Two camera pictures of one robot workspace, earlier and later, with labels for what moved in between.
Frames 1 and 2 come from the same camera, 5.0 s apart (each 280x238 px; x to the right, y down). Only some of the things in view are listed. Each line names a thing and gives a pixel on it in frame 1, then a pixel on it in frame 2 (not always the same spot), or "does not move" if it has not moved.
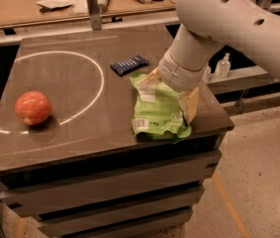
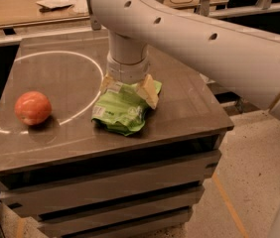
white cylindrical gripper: (175, 75) -> (126, 72)
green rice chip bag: (157, 112) -> (121, 107)
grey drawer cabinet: (61, 143) does not move
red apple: (33, 108) does not move
